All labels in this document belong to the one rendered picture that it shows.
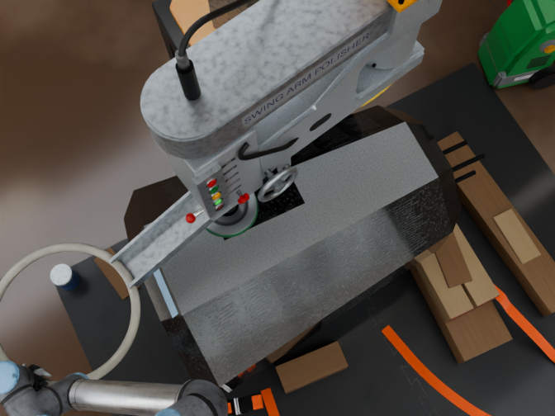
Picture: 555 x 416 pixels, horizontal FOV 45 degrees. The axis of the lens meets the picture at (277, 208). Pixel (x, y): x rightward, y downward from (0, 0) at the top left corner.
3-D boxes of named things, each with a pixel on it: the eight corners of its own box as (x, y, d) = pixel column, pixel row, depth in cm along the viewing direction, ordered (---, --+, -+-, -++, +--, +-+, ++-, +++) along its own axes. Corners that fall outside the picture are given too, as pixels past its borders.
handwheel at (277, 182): (281, 159, 216) (279, 139, 202) (300, 182, 213) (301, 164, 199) (243, 186, 213) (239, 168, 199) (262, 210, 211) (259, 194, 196)
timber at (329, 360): (286, 394, 305) (285, 392, 293) (275, 368, 308) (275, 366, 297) (347, 368, 307) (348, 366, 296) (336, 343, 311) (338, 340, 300)
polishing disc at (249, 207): (249, 172, 245) (249, 171, 244) (263, 226, 239) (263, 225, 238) (192, 186, 244) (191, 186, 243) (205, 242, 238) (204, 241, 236)
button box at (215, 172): (226, 196, 201) (215, 160, 174) (231, 203, 200) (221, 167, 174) (204, 212, 200) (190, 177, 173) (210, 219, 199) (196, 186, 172)
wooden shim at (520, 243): (491, 218, 317) (493, 217, 315) (510, 209, 318) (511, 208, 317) (521, 265, 310) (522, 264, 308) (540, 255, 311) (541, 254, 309)
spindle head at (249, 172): (263, 111, 224) (256, 37, 182) (304, 159, 219) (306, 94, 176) (174, 174, 218) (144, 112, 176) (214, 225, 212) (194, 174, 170)
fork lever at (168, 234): (261, 121, 226) (258, 117, 221) (296, 163, 221) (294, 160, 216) (109, 253, 232) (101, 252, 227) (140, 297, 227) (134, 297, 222)
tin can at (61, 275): (80, 289, 322) (72, 283, 310) (59, 291, 322) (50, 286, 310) (79, 268, 325) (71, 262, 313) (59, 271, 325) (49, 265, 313)
